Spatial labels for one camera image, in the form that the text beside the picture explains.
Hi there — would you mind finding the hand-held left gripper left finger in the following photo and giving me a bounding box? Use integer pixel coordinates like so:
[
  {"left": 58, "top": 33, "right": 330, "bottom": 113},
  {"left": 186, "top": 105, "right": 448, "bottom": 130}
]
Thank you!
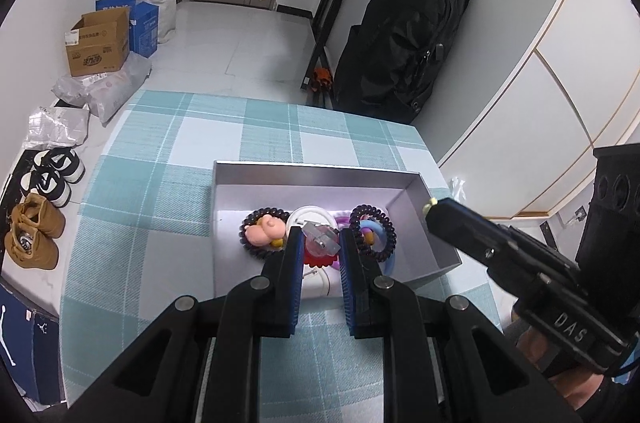
[{"left": 65, "top": 228, "right": 307, "bottom": 423}]

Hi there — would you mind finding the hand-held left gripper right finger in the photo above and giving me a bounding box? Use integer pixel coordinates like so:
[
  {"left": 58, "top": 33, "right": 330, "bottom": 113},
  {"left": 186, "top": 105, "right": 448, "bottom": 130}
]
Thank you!
[{"left": 339, "top": 227, "right": 576, "bottom": 423}]

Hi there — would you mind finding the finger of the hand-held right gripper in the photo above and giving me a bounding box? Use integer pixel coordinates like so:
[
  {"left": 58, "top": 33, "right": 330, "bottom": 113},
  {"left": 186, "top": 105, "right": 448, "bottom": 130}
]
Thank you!
[{"left": 425, "top": 198, "right": 588, "bottom": 299}]

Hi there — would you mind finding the white rounded object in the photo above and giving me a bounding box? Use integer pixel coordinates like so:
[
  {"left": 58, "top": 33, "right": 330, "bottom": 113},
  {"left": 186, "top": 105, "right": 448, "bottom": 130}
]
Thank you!
[{"left": 302, "top": 267, "right": 346, "bottom": 299}]

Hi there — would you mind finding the clear and red hair clip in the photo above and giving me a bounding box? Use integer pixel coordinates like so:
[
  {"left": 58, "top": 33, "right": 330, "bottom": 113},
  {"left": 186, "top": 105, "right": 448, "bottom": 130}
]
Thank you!
[{"left": 300, "top": 223, "right": 343, "bottom": 269}]

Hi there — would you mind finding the pink pig hair tie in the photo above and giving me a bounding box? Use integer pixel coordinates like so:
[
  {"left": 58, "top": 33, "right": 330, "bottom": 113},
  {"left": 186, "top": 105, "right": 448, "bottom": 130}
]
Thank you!
[{"left": 248, "top": 213, "right": 286, "bottom": 251}]

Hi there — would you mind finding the white round compact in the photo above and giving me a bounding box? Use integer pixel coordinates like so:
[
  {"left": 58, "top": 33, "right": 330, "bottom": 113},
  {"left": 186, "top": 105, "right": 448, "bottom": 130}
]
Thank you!
[{"left": 287, "top": 204, "right": 338, "bottom": 236}]

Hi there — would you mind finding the black spiral hair tie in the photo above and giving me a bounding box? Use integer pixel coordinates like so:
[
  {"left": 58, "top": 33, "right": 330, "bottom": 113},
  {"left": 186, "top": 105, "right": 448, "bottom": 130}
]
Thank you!
[{"left": 348, "top": 204, "right": 397, "bottom": 263}]

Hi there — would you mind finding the blue ring bracelet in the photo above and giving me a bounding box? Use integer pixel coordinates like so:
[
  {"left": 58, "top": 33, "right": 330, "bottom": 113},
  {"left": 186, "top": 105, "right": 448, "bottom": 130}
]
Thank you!
[{"left": 357, "top": 218, "right": 398, "bottom": 274}]

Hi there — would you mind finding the grey cardboard box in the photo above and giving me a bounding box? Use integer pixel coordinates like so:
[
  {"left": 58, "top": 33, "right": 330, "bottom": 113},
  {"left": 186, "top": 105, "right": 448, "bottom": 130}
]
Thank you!
[{"left": 212, "top": 159, "right": 463, "bottom": 299}]

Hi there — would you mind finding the person's right forearm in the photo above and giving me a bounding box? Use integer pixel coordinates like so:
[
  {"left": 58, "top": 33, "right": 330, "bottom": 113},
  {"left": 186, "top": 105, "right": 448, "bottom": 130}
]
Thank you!
[{"left": 542, "top": 368, "right": 631, "bottom": 423}]

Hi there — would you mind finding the person's right hand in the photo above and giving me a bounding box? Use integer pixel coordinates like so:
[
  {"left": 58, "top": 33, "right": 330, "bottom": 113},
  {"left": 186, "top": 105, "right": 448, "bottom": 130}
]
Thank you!
[{"left": 515, "top": 318, "right": 566, "bottom": 379}]

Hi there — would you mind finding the teal checked tablecloth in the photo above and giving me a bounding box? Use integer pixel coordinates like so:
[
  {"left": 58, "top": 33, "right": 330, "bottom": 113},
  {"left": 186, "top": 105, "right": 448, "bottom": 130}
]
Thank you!
[{"left": 60, "top": 90, "right": 506, "bottom": 406}]

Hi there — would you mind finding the white wardrobe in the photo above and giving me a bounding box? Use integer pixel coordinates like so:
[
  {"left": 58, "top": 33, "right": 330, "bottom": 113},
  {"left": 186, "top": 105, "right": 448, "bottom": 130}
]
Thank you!
[{"left": 437, "top": 0, "right": 640, "bottom": 221}]

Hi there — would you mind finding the black backpack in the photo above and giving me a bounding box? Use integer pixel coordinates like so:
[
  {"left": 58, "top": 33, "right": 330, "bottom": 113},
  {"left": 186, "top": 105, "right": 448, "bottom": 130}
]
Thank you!
[{"left": 332, "top": 0, "right": 473, "bottom": 126}]

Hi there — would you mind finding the white padded parcel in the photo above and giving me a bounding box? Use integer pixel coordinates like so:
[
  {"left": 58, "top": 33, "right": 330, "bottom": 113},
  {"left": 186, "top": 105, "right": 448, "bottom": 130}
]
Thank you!
[{"left": 86, "top": 52, "right": 152, "bottom": 126}]

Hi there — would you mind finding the brown suede shoe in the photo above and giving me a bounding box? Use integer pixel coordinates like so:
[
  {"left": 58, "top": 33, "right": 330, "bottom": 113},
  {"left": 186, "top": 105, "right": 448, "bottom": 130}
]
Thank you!
[
  {"left": 4, "top": 220, "right": 60, "bottom": 271},
  {"left": 11, "top": 193, "right": 67, "bottom": 239}
]

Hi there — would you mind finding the black and white sneaker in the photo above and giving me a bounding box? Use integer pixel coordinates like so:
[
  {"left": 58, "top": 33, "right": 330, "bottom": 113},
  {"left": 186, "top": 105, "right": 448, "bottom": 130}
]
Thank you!
[
  {"left": 32, "top": 147, "right": 86, "bottom": 184},
  {"left": 19, "top": 165, "right": 76, "bottom": 208}
]

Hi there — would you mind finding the dark blue shoe box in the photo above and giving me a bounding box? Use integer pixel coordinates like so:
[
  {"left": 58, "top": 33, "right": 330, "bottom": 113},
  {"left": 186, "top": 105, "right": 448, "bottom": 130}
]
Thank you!
[{"left": 0, "top": 285, "right": 66, "bottom": 404}]

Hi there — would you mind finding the clear plastic bag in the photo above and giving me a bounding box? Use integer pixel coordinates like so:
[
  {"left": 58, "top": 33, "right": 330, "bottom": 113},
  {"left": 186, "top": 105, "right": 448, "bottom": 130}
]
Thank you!
[{"left": 27, "top": 105, "right": 91, "bottom": 150}]

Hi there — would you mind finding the blue cardboard box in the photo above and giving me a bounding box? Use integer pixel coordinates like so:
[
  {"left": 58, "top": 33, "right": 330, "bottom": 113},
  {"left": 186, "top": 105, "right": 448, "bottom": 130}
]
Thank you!
[{"left": 96, "top": 0, "right": 160, "bottom": 58}]

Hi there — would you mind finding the white bag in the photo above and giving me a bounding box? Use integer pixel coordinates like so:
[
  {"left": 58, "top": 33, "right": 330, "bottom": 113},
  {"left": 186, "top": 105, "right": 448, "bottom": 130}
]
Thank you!
[{"left": 132, "top": 0, "right": 183, "bottom": 44}]

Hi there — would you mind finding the grey plastic parcel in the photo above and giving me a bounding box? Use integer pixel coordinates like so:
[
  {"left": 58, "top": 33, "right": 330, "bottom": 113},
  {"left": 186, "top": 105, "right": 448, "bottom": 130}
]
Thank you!
[{"left": 51, "top": 72, "right": 93, "bottom": 108}]

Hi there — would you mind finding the brown cardboard box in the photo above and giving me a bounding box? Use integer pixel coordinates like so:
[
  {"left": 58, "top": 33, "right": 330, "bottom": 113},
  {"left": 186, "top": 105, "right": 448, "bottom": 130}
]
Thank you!
[{"left": 64, "top": 7, "right": 132, "bottom": 78}]

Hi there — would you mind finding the black bead bracelet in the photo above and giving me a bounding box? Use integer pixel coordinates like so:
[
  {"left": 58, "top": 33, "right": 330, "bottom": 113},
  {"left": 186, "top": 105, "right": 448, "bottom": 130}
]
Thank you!
[{"left": 239, "top": 208, "right": 291, "bottom": 260}]

